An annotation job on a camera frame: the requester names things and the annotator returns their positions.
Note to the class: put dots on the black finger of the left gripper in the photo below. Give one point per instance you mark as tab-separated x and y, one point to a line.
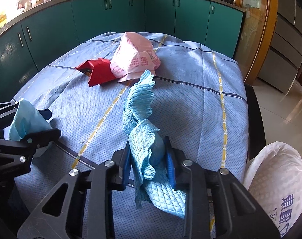
16	156
7	113

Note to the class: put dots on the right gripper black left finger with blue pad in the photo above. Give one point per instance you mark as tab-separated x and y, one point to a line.
81	202

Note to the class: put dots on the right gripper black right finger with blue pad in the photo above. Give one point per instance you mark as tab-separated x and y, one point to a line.
237	214

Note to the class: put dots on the light blue tissue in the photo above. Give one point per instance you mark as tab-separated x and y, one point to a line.
27	120

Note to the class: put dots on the light blue dish cloth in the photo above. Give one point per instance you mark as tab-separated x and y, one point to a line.
148	151

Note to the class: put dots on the red snack wrapper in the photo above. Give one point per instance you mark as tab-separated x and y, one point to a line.
98	71

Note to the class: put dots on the pink plastic package bag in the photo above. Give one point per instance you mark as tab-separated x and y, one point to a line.
134	55

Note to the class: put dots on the white trash bag bin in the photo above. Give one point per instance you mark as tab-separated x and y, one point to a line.
274	179

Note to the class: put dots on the green lower kitchen cabinets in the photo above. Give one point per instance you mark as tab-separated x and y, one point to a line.
34	39

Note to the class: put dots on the blue checked tablecloth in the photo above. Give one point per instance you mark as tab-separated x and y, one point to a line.
196	97

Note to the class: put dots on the grey multi-door refrigerator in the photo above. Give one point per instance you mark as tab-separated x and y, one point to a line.
284	58

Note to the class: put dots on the wooden framed glass door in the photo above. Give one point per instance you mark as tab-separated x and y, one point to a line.
258	27

